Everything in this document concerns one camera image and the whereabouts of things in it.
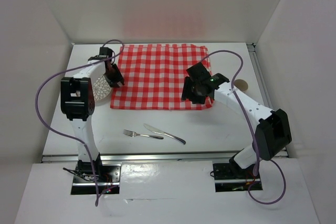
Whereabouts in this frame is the red white checkered cloth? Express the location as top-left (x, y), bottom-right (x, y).
top-left (110, 44), bottom-right (213, 111)

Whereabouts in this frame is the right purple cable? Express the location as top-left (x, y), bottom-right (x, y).
top-left (201, 50), bottom-right (286, 205)

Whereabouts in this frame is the brown paper cup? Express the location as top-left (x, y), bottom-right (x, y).
top-left (234, 79), bottom-right (249, 93)

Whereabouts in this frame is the purple cable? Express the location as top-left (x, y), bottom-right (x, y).
top-left (35, 39), bottom-right (125, 207)
top-left (201, 50), bottom-right (286, 205)

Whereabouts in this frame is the silver fork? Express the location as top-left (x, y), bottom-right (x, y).
top-left (123, 130), bottom-right (164, 140)

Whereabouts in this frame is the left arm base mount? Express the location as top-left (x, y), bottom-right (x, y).
top-left (63, 164), bottom-right (121, 195)

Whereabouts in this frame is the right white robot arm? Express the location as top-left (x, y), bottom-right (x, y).
top-left (181, 63), bottom-right (292, 178)

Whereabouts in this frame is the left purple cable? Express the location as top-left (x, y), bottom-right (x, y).
top-left (35, 39), bottom-right (125, 207)

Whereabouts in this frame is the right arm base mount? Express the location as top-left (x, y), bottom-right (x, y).
top-left (209, 163), bottom-right (263, 193)

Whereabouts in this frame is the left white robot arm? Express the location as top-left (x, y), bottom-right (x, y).
top-left (60, 46), bottom-right (124, 182)

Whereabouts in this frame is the aluminium right side rail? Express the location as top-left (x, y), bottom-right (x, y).
top-left (246, 42), bottom-right (288, 158)

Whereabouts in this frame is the silver table knife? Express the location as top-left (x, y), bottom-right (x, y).
top-left (143, 123), bottom-right (186, 145)

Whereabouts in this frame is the aluminium front rail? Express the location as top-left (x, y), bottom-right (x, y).
top-left (41, 151), bottom-right (235, 163)

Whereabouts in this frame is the patterned plate brown rim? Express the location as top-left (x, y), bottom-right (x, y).
top-left (92, 76), bottom-right (112, 102)

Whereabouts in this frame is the aluminium rail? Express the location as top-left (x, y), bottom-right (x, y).
top-left (41, 151), bottom-right (235, 163)
top-left (246, 42), bottom-right (288, 158)

